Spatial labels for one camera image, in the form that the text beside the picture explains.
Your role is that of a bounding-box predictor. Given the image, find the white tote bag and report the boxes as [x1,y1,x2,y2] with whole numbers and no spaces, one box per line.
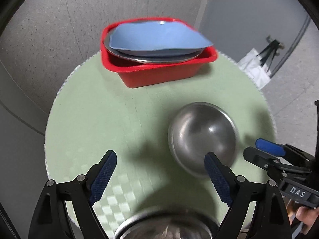
[238,48,270,89]

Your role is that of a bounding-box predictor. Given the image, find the green woven table mat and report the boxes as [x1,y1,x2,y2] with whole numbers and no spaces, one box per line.
[44,54,276,237]

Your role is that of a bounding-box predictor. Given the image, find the right hand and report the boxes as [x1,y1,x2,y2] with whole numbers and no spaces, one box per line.
[286,200,318,235]

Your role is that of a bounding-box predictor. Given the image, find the grey door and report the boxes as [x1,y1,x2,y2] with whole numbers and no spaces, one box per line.
[199,0,310,75]

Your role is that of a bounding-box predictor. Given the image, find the large steel plate bowl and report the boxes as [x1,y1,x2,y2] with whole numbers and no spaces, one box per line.
[104,31,204,64]

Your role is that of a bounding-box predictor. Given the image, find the small steel bowl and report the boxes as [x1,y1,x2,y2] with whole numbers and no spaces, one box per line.
[114,208,219,238]

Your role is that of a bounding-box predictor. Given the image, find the medium steel bowl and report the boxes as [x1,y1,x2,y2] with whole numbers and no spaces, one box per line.
[168,102,239,178]

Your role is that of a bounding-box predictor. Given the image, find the blue square plastic bowl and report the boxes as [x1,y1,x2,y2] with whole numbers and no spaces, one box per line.
[109,21,213,57]

